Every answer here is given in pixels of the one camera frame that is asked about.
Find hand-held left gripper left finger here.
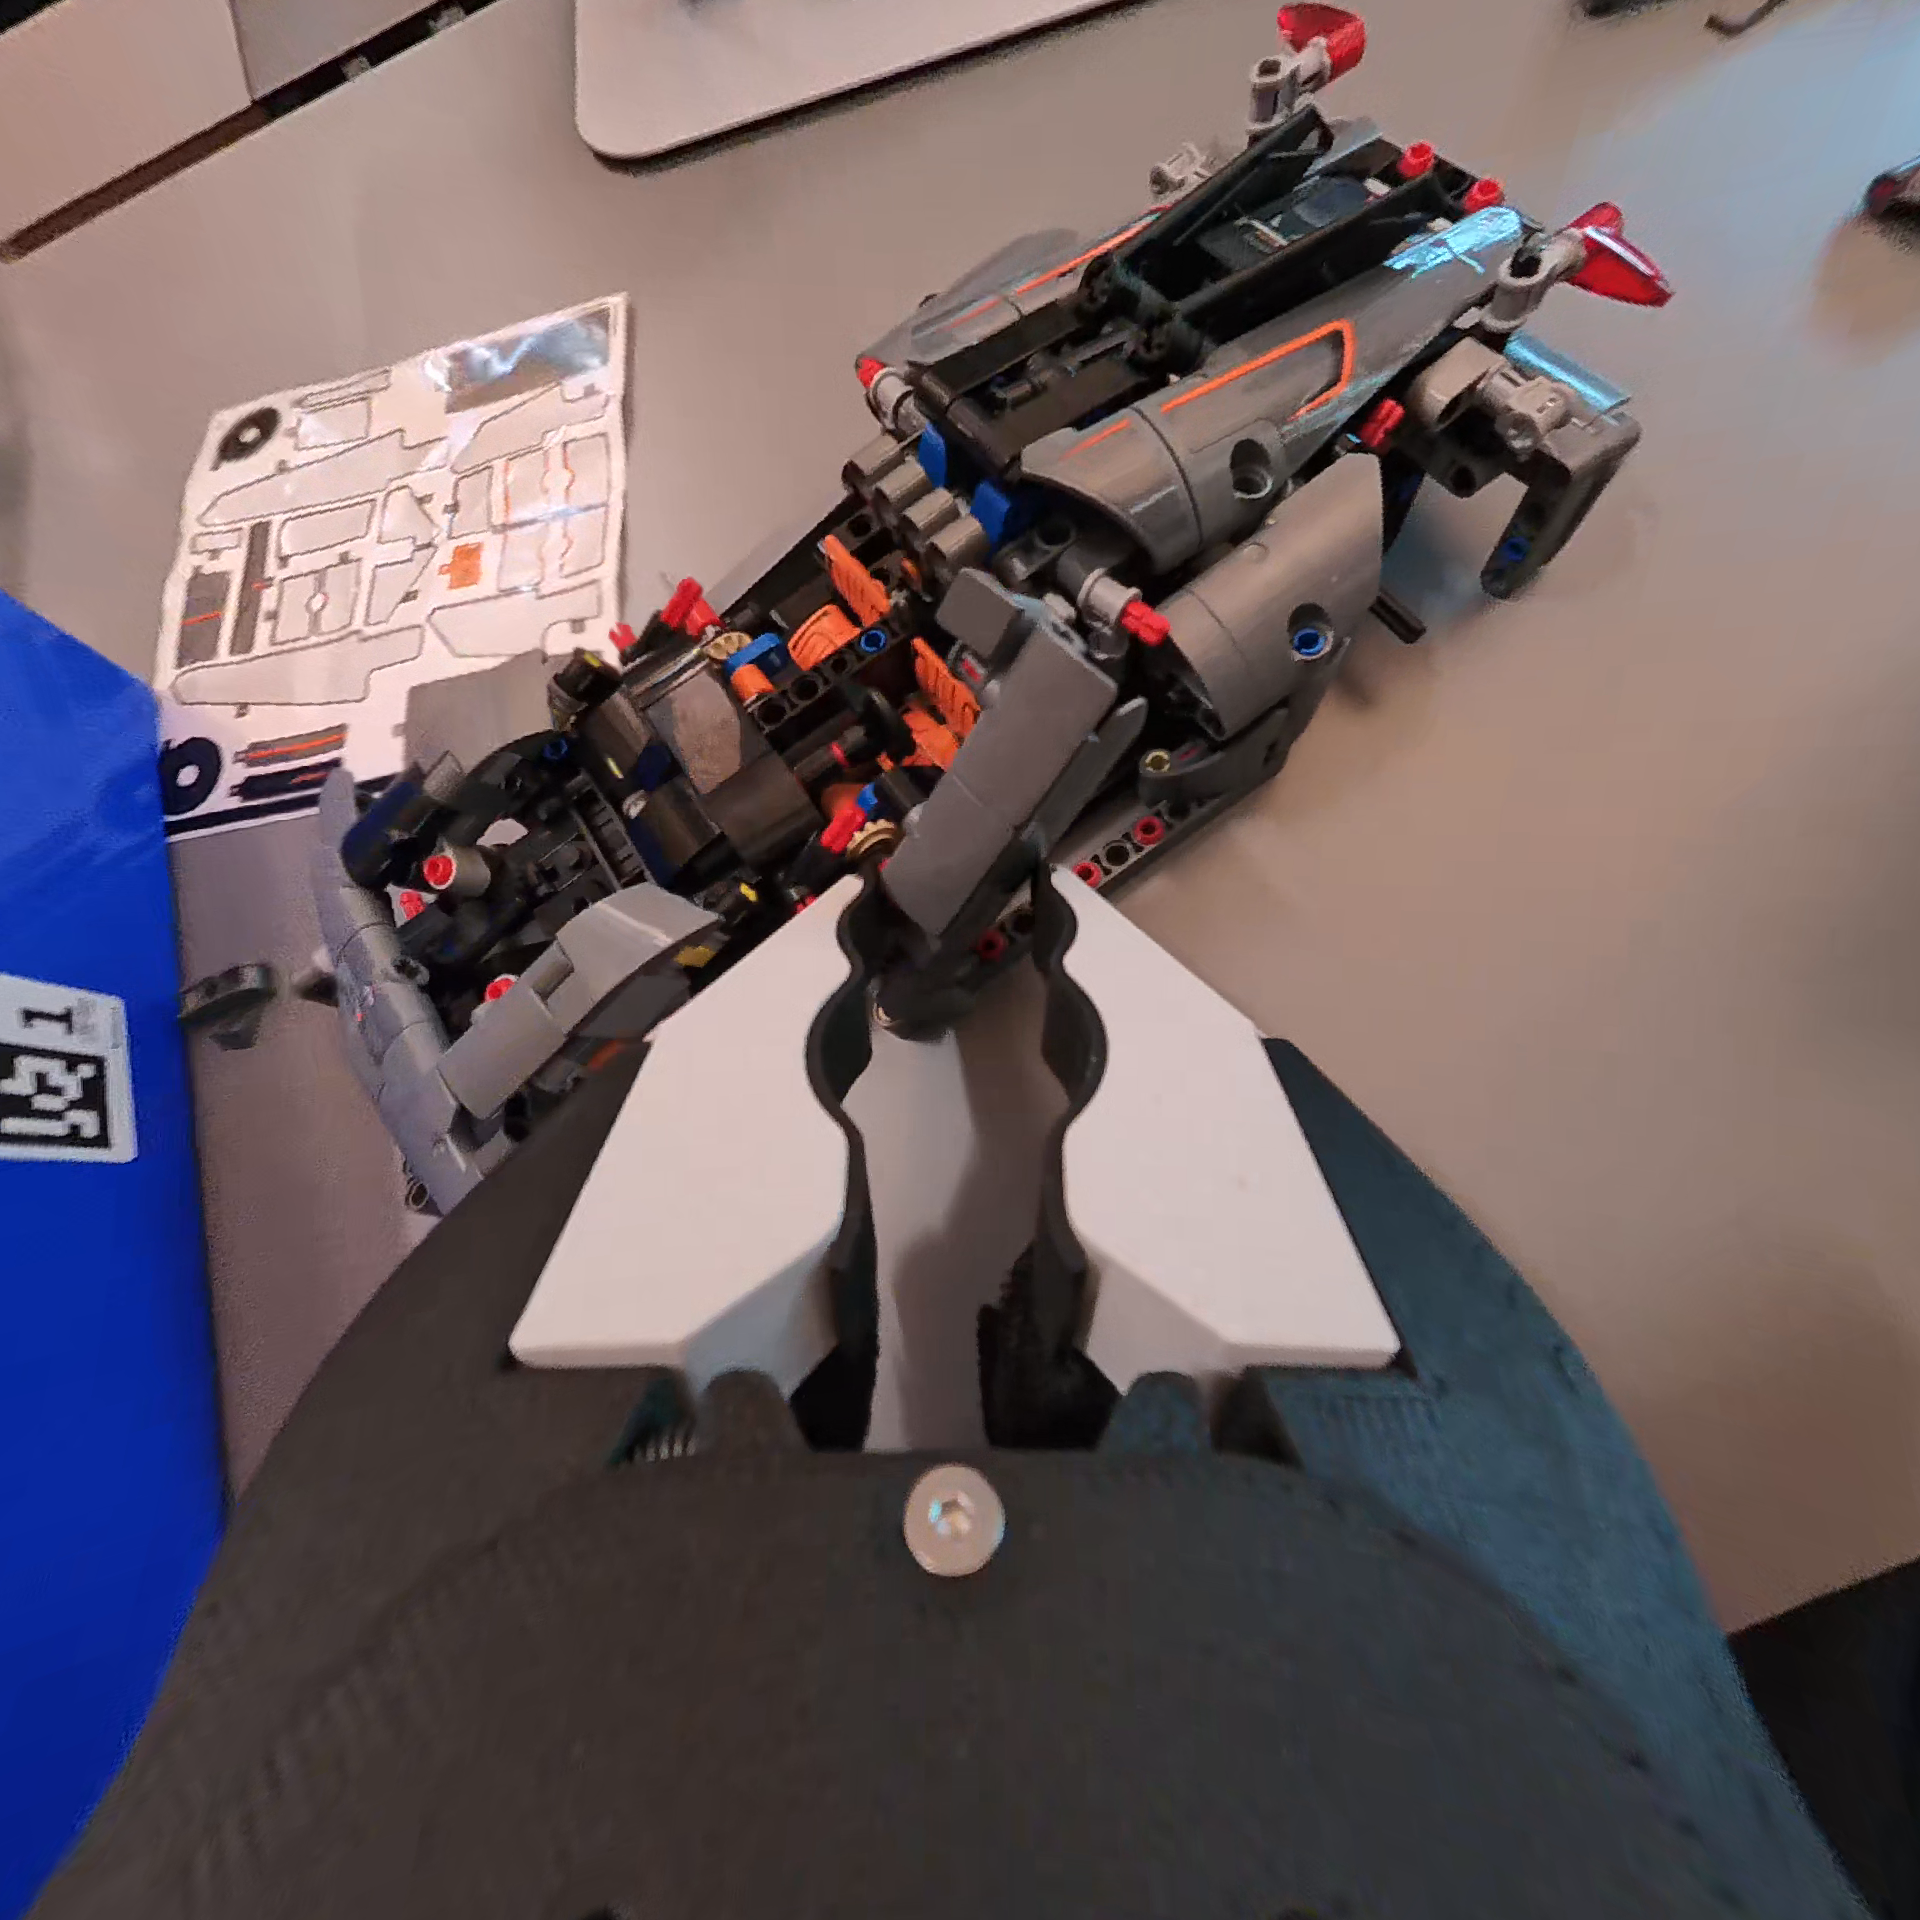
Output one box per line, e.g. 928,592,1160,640
514,876,880,1436

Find dark lego beam piece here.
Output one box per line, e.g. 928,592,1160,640
179,965,287,1052

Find blue plastic bin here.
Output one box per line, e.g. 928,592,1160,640
0,592,225,1821

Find white sticker sheet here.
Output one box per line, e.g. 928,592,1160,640
159,289,632,839

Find white metal stand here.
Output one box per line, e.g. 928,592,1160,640
577,0,1129,167

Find grey black lego car model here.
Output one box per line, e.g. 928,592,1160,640
305,0,1675,1214

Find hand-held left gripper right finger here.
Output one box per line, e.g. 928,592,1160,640
1033,863,1400,1436

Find grey lego door panel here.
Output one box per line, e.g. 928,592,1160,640
874,573,1154,1032

